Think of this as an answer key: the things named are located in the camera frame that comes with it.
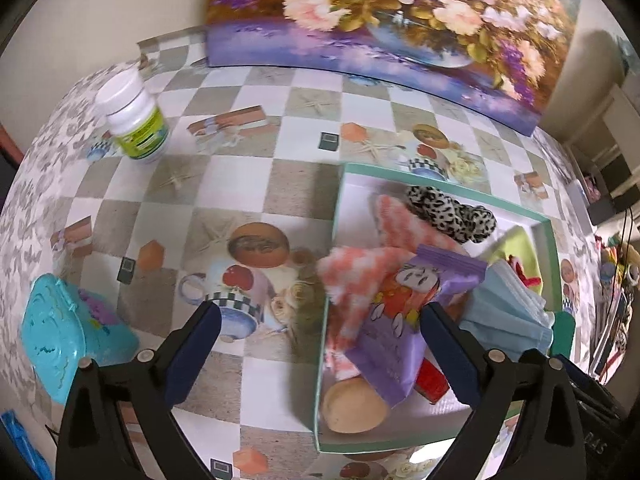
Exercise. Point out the leopard print scrunchie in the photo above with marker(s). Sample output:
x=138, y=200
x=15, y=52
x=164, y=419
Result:
x=450, y=215

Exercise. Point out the purple wet wipes packet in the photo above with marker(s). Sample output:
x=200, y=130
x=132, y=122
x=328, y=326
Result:
x=390, y=340

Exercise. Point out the beige round puff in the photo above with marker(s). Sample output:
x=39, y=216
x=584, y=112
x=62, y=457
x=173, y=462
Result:
x=355, y=407

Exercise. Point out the red sponge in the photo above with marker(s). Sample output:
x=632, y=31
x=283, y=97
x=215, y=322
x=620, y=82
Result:
x=430, y=380

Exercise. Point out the teal plastic case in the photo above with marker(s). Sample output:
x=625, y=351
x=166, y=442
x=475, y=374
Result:
x=50, y=335

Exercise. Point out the pile of colourful clutter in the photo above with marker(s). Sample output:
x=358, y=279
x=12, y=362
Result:
x=617, y=285

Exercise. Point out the red yarn bow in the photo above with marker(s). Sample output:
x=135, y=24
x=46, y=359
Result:
x=525, y=275

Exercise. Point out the lime green cloth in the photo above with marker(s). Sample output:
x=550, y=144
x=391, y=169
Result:
x=515, y=247

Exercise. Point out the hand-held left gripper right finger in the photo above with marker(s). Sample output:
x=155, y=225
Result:
x=455, y=355

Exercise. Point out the checked printed tablecloth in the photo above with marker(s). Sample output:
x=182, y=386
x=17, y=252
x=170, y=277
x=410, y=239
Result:
x=280, y=100

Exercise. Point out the white box with teal rim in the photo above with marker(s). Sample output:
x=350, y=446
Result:
x=360, y=200

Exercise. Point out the white bottle with green label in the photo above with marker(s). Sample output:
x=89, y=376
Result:
x=135, y=120

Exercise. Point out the blue plastic bag on floor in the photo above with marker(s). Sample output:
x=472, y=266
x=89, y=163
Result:
x=20, y=440

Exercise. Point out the black box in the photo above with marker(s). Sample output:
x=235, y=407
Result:
x=610, y=185

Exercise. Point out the floral canvas painting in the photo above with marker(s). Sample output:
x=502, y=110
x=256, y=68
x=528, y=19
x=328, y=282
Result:
x=375, y=10

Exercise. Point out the grey leaf print tablecloth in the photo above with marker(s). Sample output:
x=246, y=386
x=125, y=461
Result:
x=30, y=200

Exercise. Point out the pink and white towel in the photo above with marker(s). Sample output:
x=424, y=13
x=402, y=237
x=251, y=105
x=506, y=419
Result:
x=360, y=275

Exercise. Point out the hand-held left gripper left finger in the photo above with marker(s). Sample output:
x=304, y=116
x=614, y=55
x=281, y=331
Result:
x=192, y=355

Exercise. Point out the blue face mask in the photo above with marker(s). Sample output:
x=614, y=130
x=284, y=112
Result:
x=505, y=315

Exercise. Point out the white cabinet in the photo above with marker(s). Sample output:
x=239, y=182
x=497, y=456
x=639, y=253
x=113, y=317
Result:
x=620, y=120

